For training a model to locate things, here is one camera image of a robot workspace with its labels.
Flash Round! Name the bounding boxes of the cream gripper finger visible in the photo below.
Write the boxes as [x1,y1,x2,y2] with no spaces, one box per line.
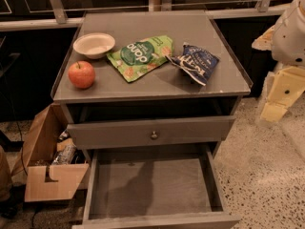
[261,66,305,122]

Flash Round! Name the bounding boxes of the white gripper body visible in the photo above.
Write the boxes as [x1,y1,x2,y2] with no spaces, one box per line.
[272,0,305,66]

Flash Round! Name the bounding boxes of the blue chip bag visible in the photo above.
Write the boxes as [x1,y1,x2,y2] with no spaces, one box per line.
[166,43,219,86]

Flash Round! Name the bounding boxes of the grey drawer cabinet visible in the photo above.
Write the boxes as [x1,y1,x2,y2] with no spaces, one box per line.
[52,10,251,153]

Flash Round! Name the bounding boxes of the round metal drawer knob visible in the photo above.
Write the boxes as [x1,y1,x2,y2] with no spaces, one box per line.
[151,131,158,140]

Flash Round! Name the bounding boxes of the green chip bag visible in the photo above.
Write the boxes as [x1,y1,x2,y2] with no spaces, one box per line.
[107,35,173,83]

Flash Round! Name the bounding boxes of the open grey middle drawer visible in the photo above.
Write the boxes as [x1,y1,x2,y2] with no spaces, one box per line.
[72,144,240,229]

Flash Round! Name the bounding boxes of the grey top drawer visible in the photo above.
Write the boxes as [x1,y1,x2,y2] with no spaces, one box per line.
[68,115,235,150]

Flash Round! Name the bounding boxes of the white paper bowl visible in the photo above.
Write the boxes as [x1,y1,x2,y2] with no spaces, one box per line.
[73,32,115,59]

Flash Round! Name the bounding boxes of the red apple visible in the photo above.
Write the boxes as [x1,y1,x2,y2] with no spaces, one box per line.
[68,61,95,89]

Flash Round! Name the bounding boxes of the wrapped items in box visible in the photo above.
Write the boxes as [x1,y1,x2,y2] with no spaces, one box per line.
[51,130,84,165]

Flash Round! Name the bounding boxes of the brown cardboard box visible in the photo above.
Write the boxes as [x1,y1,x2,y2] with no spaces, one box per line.
[11,104,90,202]

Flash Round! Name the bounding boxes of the metal railing frame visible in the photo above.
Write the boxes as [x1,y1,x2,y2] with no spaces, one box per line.
[0,0,293,31]

